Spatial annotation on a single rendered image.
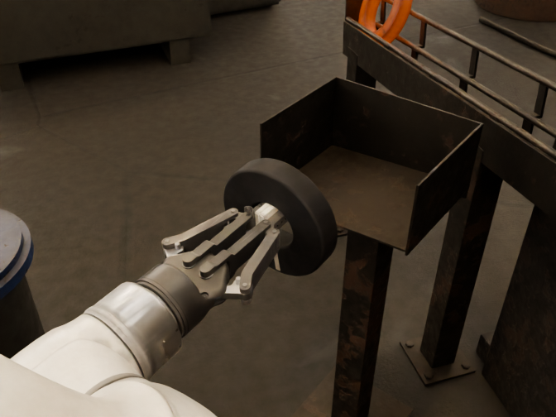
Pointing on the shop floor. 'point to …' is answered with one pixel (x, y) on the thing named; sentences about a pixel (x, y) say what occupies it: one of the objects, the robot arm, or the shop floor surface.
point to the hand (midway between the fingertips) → (278, 208)
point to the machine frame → (526, 328)
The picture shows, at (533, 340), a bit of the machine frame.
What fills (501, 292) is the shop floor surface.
